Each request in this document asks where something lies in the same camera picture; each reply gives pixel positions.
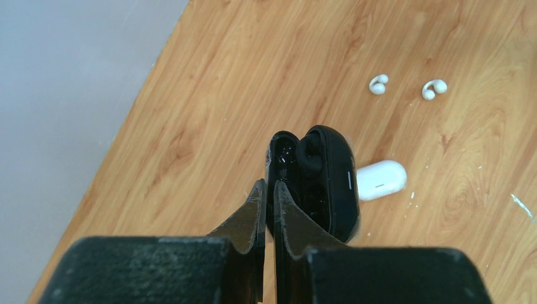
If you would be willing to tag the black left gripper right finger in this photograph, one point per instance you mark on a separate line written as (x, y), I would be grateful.
(312, 266)

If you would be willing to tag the white earbud far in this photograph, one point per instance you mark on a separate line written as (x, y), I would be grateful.
(378, 83)

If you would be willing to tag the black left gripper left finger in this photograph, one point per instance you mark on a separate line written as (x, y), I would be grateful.
(224, 266)

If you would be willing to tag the white earbud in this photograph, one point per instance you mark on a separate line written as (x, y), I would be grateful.
(432, 88)
(378, 83)

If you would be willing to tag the black earbud charging case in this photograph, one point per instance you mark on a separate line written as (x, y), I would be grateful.
(331, 198)

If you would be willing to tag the white earbud charging case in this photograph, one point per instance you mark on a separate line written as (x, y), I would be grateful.
(380, 179)

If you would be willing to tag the white earbud near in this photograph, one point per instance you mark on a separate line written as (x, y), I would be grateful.
(432, 88)

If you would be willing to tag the black earbud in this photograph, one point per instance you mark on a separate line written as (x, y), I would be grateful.
(309, 155)

